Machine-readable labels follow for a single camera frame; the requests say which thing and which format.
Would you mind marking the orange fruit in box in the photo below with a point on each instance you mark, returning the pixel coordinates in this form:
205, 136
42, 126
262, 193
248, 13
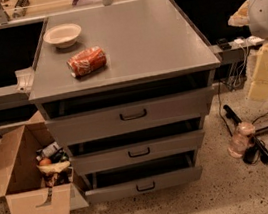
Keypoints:
45, 161

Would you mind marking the grey drawer cabinet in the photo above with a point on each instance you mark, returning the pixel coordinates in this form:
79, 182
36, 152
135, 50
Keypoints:
151, 51

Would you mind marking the brown cardboard box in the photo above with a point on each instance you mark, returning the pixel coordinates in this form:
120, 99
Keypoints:
22, 183

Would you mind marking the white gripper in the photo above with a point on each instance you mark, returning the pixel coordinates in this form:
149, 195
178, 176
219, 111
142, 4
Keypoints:
265, 13

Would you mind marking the white paper bowl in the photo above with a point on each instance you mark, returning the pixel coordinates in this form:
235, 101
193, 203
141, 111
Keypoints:
63, 35

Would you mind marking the white bottle in box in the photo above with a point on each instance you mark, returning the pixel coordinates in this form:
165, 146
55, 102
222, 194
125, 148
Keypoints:
47, 151

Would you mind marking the clear plastic bottle on floor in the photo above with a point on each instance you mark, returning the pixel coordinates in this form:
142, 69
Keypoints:
241, 140

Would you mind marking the grey bottom drawer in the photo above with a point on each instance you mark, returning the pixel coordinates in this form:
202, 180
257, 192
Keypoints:
142, 177

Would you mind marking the grey top drawer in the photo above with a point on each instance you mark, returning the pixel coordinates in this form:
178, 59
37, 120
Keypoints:
122, 119

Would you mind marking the grey drawer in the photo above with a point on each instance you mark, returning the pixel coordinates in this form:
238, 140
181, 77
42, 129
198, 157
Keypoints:
137, 153
142, 177
122, 119

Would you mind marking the white power strip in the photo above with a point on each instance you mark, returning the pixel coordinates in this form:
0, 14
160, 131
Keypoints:
249, 41

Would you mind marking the grey middle drawer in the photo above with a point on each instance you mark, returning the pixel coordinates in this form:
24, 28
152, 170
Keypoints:
137, 153

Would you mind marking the crushed orange soda can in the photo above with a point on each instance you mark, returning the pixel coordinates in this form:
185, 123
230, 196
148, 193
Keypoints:
86, 61

